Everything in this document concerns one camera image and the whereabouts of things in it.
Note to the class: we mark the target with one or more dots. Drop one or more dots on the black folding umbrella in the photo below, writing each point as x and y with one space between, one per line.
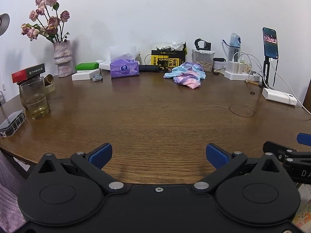
148 68

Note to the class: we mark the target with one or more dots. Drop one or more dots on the black yellow cardboard box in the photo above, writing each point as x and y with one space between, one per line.
167 59

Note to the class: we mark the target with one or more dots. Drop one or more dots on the black phone stand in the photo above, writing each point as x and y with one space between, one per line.
266 72

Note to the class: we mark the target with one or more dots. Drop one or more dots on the glass cup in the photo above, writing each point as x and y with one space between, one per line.
34 99

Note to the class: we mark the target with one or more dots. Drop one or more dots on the white flat box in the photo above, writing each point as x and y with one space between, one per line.
83 75

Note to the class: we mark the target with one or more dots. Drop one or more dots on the white crumpled plastic bag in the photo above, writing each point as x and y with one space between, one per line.
176 46

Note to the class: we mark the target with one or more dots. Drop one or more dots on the clear plastic case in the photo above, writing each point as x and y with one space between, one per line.
12 122

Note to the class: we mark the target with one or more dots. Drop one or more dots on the small white box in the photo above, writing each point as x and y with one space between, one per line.
104 65

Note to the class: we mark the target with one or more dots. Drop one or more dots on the large white charger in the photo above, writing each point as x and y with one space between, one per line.
233 66

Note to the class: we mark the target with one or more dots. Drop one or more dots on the green box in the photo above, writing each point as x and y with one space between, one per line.
86 66

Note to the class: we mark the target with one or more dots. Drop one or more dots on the colourful patterned cloth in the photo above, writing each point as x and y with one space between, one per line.
303 213

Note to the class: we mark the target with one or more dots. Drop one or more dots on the small white patterned tin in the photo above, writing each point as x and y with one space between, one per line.
220 66

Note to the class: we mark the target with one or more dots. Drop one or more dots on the white power bank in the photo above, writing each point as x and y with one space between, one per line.
277 95

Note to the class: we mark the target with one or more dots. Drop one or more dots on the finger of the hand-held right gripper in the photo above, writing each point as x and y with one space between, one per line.
305 139
274 146

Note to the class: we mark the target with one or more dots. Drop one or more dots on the white power strip with chargers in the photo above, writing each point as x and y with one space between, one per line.
250 77

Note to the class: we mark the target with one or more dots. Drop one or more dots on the pink blue mesh vest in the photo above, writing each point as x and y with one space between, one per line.
187 77

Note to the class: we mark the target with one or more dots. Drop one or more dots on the black smartwatch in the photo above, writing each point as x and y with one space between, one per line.
195 43

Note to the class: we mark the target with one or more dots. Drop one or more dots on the purple tissue pack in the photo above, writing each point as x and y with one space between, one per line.
124 69

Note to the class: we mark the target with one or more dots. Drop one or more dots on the small black box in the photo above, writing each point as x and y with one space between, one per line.
207 46

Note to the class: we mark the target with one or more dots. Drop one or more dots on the red black box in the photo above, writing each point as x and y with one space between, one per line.
26 72

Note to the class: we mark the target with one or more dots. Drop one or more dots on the small blue wrapped packet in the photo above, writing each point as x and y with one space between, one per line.
97 78

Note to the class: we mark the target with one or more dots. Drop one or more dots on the clear container of nuts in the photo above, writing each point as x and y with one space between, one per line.
204 63

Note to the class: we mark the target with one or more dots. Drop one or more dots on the clear blue water bottle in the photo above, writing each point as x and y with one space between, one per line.
234 45

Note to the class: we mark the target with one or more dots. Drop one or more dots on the slim white charger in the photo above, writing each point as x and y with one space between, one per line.
241 68

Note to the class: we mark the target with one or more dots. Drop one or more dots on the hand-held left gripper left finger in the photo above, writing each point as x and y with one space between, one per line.
102 154

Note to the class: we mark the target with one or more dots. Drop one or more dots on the black fitness band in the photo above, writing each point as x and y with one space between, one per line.
218 59

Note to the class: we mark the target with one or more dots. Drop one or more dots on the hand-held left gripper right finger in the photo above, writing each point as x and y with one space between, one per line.
217 155

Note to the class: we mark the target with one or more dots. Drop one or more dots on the purple ribbed fabric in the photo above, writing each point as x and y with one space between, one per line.
9 199

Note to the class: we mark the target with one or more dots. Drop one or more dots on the tape roll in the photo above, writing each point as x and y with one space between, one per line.
49 87

